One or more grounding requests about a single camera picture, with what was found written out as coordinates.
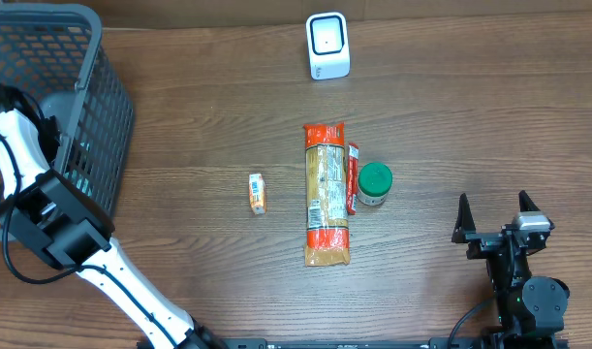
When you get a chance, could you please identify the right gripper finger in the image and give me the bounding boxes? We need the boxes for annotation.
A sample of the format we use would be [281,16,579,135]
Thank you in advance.
[452,193,476,242]
[518,190,540,212]

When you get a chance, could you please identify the green lid jar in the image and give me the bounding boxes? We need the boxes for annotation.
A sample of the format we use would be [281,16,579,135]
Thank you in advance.
[358,162,392,206]

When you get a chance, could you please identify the red snack stick package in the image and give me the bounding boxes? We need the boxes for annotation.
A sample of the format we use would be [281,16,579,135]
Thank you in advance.
[347,143,359,215]

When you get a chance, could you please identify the red and tan cracker package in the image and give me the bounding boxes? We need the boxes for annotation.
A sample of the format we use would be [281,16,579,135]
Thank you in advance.
[303,123,351,267]

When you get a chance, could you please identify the light blue tissue pack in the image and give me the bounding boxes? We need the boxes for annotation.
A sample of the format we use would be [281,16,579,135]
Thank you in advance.
[76,142,93,196]

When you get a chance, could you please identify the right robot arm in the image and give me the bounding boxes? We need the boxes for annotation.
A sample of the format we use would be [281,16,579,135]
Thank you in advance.
[452,191,570,348]

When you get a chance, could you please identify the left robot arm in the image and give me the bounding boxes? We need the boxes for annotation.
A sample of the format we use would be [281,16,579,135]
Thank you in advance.
[0,84,225,348]

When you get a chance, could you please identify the white barcode scanner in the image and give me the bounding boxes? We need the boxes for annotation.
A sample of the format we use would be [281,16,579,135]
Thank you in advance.
[305,12,351,80]

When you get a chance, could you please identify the grey plastic shopping basket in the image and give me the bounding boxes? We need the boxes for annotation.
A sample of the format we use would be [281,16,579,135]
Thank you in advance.
[0,3,135,214]

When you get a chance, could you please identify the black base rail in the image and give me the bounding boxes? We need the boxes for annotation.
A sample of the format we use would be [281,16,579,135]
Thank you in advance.
[136,336,571,349]

